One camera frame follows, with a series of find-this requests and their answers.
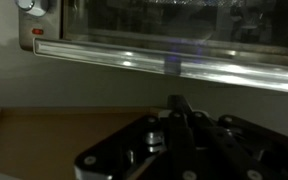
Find silver oven knob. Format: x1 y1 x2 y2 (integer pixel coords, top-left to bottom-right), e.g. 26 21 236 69
14 0 51 18

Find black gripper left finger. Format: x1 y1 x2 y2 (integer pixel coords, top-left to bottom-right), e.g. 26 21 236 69
73 94 198 180

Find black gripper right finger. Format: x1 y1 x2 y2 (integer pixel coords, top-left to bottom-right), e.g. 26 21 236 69
180 94 288 180

